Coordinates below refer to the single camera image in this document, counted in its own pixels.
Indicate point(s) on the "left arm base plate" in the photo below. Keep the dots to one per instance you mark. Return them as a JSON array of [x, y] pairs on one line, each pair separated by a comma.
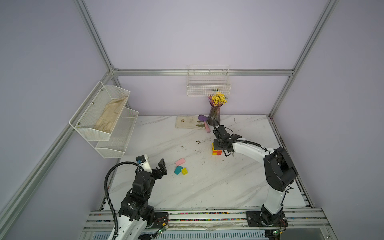
[[160, 220]]

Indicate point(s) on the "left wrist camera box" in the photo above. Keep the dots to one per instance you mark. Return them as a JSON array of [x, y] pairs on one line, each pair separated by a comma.
[[143, 162]]

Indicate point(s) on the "small yellow-green wood block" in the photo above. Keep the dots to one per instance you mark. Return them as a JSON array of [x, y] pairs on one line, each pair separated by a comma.
[[184, 171]]

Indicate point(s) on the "upper white mesh shelf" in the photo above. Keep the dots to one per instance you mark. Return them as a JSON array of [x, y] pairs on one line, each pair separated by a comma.
[[87, 115]]

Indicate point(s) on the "white wire wall basket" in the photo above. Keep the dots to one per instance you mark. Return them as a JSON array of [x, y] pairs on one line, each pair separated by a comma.
[[208, 80]]

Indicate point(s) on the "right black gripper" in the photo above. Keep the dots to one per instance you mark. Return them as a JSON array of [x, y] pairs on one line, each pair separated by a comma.
[[216, 147]]

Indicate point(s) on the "yellow arch wood block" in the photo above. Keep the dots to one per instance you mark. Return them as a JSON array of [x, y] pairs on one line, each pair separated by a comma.
[[214, 152]]

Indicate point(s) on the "purple glass vase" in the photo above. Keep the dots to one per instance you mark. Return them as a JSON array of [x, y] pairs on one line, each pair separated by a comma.
[[214, 117]]

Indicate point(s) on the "aluminium front rail frame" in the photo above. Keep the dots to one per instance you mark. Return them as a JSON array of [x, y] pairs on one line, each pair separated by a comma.
[[305, 218]]

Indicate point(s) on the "yellow artificial flowers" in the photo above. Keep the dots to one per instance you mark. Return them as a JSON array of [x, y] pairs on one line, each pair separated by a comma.
[[218, 99]]

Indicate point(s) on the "purple pink toy knife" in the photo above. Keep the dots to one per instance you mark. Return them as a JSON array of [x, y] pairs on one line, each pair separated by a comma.
[[204, 119]]

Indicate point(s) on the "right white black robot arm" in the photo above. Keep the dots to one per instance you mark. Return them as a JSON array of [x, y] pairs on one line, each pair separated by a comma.
[[280, 171]]

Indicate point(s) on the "beige cloth in shelf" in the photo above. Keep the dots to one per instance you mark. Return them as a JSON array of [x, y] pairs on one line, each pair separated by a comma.
[[110, 115]]

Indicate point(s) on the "lower white mesh shelf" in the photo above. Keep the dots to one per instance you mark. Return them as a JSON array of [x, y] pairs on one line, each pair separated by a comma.
[[116, 146]]

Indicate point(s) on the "teal wood block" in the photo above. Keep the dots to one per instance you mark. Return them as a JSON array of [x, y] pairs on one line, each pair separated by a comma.
[[178, 170]]

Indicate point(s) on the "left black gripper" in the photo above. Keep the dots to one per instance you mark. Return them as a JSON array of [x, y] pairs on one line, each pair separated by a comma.
[[158, 175]]

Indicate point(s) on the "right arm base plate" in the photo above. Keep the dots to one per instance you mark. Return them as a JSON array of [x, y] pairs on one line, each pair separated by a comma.
[[265, 219]]

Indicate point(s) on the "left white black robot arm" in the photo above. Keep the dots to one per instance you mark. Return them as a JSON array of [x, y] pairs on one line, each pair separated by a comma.
[[135, 213]]

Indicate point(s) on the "pink wood block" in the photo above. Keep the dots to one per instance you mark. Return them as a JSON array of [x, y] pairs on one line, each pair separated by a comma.
[[180, 162]]

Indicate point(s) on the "white mesh shelf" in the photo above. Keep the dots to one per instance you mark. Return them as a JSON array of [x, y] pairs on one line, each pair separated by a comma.
[[87, 115], [116, 146]]

